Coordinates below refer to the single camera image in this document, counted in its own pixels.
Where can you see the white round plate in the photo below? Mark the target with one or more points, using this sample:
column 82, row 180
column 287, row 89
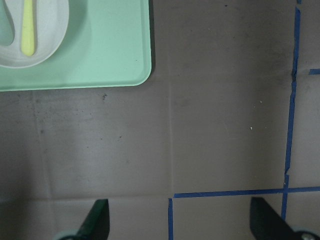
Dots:
column 51, row 19

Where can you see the light green tray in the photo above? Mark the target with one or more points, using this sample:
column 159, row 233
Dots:
column 107, row 44

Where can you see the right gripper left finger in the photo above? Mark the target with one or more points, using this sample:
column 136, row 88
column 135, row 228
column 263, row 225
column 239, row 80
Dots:
column 96, row 225

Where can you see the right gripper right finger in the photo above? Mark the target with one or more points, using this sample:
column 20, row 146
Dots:
column 266, row 224

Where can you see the brown paper table cover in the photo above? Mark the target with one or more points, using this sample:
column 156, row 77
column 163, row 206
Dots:
column 229, row 111

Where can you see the grey-green spoon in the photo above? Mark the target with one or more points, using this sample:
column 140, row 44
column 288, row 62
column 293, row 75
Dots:
column 7, row 29

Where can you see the yellow plastic fork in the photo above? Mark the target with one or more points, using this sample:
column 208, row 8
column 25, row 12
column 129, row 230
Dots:
column 28, row 42

